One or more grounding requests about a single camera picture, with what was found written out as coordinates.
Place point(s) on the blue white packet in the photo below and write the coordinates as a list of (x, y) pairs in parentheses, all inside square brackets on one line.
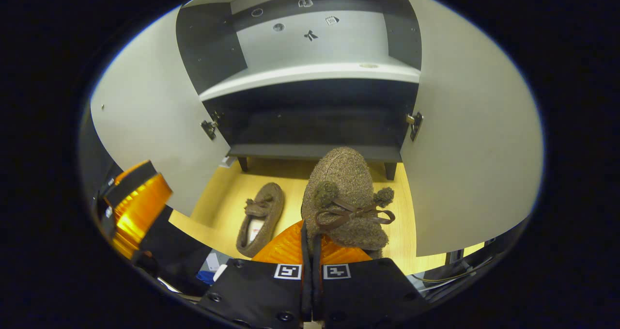
[(209, 276)]

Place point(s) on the white shoe cabinet door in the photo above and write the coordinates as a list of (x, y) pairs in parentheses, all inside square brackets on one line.
[(145, 111), (474, 140)]

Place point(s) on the brown fuzzy slipper shoe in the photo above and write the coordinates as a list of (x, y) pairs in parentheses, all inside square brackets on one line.
[(344, 174), (269, 203)]

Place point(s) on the metal stand leg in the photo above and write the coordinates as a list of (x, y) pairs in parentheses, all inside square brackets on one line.
[(454, 257)]

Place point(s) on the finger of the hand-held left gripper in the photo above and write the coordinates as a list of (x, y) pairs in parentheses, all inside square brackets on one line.
[(131, 181)]

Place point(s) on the white shoe cabinet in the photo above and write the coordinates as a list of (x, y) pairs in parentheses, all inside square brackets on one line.
[(310, 72)]

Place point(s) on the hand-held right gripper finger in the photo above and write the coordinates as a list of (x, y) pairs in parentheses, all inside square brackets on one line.
[(305, 285), (316, 285)]

